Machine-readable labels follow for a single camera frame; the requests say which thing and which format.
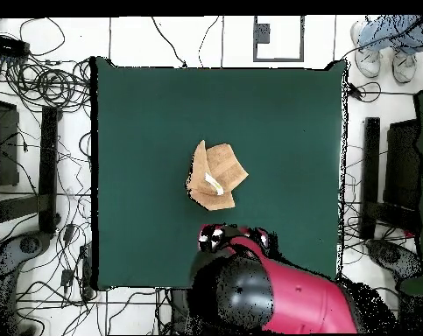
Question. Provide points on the tan terry towel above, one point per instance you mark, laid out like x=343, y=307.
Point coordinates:
x=221, y=164

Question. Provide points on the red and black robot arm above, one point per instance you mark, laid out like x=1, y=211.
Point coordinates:
x=302, y=301

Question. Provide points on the dark green table cloth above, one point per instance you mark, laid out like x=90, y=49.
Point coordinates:
x=267, y=105

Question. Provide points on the black power adapter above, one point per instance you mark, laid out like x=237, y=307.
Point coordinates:
x=68, y=233
x=354, y=91
x=66, y=276

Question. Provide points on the grey office chair base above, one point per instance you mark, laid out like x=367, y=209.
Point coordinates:
x=8, y=255
x=389, y=255

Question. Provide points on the black box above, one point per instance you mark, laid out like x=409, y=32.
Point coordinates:
x=4, y=147
x=403, y=164

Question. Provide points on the person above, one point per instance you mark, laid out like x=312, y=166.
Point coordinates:
x=389, y=35

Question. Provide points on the black power strip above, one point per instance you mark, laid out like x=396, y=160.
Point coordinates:
x=4, y=45

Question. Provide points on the grey floor hatch frame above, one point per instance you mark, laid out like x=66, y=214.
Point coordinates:
x=262, y=33

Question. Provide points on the black stand frame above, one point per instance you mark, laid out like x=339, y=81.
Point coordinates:
x=371, y=168
x=48, y=168

